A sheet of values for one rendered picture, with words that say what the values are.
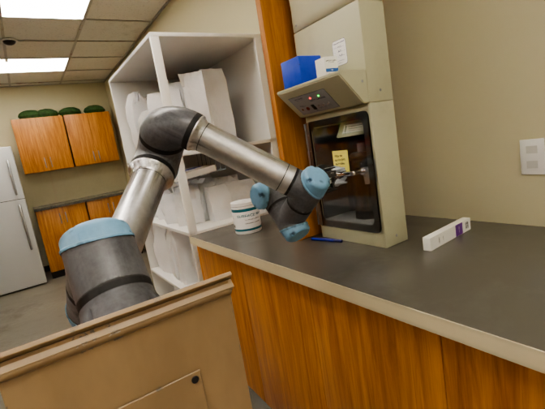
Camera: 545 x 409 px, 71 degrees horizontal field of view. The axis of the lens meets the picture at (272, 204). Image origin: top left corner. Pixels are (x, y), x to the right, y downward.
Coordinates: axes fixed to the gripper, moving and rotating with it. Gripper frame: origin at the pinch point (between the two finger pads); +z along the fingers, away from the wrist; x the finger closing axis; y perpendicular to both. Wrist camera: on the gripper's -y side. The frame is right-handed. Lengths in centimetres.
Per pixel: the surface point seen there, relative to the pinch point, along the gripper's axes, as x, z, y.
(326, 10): 53, 6, 0
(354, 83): 26.6, -0.3, 12.1
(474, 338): -30, -25, 54
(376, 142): 8.3, 6.5, 11.2
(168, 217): -15, -15, -151
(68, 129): 101, -19, -507
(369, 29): 42.1, 9.0, 12.8
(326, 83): 28.7, -4.6, 5.0
